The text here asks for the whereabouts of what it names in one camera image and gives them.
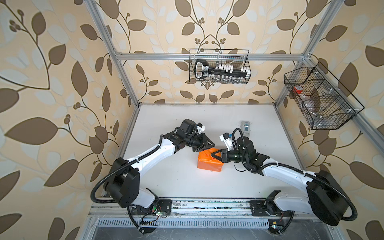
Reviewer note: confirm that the black tool set in basket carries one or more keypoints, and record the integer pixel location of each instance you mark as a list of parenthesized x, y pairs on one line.
[(220, 72)]

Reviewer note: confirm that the black wire basket right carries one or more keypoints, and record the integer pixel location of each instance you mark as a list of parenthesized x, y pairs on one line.
[(326, 103)]

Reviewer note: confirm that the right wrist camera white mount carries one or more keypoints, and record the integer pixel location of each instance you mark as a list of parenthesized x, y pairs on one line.
[(226, 138)]

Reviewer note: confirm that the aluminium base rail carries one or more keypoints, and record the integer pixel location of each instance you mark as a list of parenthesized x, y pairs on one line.
[(187, 213)]

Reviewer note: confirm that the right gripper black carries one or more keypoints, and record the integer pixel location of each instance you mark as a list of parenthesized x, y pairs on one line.
[(224, 158)]

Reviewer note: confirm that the orange wrapping paper sheet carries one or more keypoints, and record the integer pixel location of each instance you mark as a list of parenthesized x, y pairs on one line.
[(207, 162)]

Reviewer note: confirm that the black wire basket centre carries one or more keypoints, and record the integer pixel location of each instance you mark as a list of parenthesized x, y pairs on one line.
[(235, 57)]

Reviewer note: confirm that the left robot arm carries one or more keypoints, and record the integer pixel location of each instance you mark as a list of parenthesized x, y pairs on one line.
[(123, 182)]

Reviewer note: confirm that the black wire basket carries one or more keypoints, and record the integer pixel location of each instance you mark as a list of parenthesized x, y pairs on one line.
[(235, 57), (326, 103)]

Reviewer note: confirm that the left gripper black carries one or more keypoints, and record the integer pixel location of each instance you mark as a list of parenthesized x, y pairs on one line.
[(201, 146)]

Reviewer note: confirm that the red capped item in basket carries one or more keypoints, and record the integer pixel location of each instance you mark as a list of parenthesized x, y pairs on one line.
[(298, 89)]

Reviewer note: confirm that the white tape dispenser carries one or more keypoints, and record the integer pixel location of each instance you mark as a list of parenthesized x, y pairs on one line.
[(245, 127)]

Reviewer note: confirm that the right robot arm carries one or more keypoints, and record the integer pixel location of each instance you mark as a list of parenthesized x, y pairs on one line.
[(317, 194)]

